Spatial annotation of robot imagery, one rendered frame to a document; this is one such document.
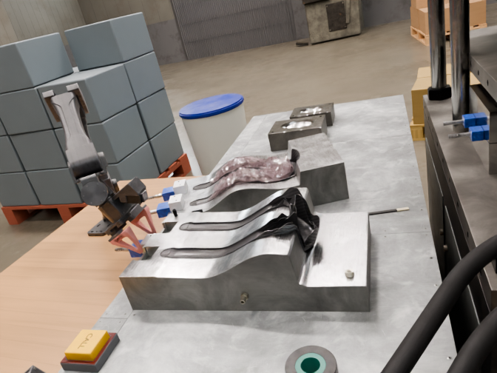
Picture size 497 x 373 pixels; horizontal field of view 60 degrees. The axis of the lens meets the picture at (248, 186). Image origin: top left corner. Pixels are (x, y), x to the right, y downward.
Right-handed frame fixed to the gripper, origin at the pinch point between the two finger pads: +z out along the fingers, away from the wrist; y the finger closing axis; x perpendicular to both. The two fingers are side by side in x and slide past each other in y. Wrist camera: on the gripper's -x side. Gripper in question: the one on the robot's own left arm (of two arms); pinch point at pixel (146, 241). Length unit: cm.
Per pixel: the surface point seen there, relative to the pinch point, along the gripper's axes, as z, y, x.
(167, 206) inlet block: -1.8, 14.6, -1.2
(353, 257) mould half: 25, -12, -46
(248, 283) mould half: 14.4, -20.4, -30.1
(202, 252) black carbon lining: 7.2, -11.1, -19.5
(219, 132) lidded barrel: 6, 207, 68
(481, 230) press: 44, 6, -65
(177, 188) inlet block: -2.8, 24.2, -1.0
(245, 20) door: -104, 1024, 217
